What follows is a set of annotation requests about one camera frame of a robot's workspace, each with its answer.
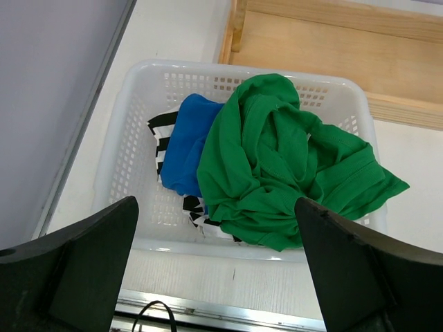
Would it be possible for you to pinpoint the green tank top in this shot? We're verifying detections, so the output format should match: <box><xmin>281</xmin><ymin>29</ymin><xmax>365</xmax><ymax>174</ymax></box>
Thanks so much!
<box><xmin>197</xmin><ymin>74</ymin><xmax>408</xmax><ymax>252</ymax></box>

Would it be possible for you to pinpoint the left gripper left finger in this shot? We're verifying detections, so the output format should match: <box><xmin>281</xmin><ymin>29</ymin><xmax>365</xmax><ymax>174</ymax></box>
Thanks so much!
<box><xmin>1</xmin><ymin>196</ymin><xmax>139</xmax><ymax>331</ymax></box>

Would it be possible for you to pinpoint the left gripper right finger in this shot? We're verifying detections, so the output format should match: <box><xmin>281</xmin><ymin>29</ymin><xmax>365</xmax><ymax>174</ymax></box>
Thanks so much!
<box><xmin>294</xmin><ymin>198</ymin><xmax>442</xmax><ymax>331</ymax></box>

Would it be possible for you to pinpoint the white plastic basket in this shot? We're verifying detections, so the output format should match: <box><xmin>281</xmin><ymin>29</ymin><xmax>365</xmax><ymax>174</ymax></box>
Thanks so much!
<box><xmin>91</xmin><ymin>59</ymin><xmax>381</xmax><ymax>263</ymax></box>

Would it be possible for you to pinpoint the blue tank top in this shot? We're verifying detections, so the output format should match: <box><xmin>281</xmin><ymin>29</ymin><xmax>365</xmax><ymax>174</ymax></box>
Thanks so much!
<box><xmin>160</xmin><ymin>94</ymin><xmax>224</xmax><ymax>214</ymax></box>

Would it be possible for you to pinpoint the wooden clothes rack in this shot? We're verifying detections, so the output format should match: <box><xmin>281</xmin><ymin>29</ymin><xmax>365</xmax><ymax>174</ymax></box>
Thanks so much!
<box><xmin>219</xmin><ymin>1</ymin><xmax>442</xmax><ymax>130</ymax></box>

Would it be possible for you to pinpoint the black white striped tank top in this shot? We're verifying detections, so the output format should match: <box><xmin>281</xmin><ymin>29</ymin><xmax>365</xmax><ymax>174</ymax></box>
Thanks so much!
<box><xmin>147</xmin><ymin>107</ymin><xmax>242</xmax><ymax>243</ymax></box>

